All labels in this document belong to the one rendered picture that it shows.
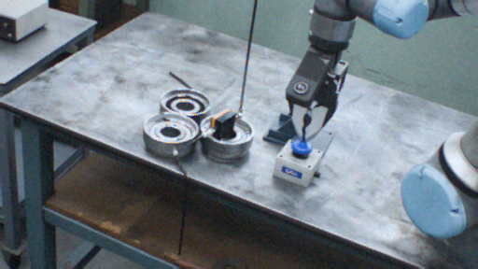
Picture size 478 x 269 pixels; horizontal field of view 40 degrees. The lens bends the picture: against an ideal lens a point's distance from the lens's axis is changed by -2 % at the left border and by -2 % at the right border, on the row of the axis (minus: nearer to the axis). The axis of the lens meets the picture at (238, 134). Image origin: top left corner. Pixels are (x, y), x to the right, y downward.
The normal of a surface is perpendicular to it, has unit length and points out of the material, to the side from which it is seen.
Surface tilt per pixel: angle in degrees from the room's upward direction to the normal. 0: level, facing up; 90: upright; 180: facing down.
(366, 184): 0
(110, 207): 0
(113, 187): 0
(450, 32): 90
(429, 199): 97
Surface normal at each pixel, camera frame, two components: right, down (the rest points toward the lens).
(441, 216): -0.83, 0.32
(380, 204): 0.14, -0.83
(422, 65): -0.41, 0.45
